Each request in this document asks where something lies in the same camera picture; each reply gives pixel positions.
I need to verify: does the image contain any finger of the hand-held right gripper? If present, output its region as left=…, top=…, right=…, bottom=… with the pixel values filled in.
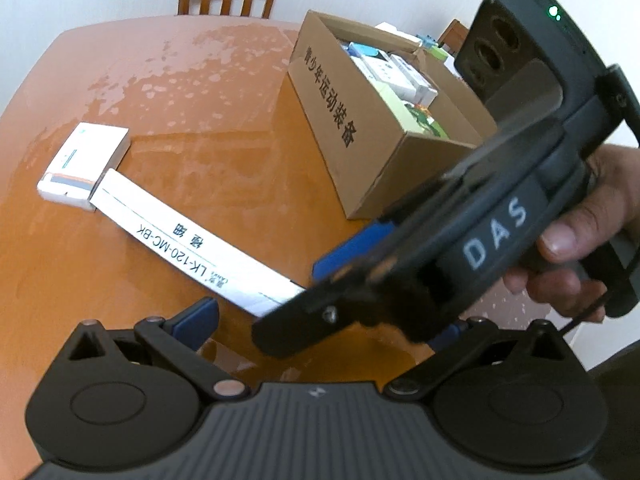
left=251, top=255, right=406, bottom=359
left=312, top=220, right=401, bottom=287

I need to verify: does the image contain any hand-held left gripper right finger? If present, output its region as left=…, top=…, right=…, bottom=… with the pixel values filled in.
left=386, top=319, right=567, bottom=403

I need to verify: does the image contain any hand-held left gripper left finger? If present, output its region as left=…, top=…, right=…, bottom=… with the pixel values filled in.
left=67, top=297, right=249, bottom=402

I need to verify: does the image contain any long white box black edge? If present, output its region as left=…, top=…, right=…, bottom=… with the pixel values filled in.
left=89, top=168, right=308, bottom=319

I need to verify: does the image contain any green cartoon print box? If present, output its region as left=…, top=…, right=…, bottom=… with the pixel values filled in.
left=400, top=102, right=449, bottom=139

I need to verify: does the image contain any pale yellow barcode box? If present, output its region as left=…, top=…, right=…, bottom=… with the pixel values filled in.
left=372, top=82, right=416, bottom=131

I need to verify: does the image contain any cardboard box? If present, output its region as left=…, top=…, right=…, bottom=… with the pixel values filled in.
left=286, top=9, right=499, bottom=222

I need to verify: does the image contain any wooden desktop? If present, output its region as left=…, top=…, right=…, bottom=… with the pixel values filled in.
left=0, top=15, right=561, bottom=480

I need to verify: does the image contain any person's right hand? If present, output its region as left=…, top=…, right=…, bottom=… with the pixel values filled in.
left=504, top=142, right=640, bottom=323

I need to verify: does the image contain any pile of stationery clutter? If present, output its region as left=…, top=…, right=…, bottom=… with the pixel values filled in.
left=419, top=34, right=451, bottom=64

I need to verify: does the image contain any white box with blue text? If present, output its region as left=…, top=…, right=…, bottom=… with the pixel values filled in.
left=352, top=55, right=438, bottom=106

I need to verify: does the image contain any white box with teal icon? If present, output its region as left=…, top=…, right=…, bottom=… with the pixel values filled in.
left=36, top=122, right=132, bottom=214

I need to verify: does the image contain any black cable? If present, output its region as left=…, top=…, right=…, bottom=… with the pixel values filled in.
left=556, top=307, right=608, bottom=336

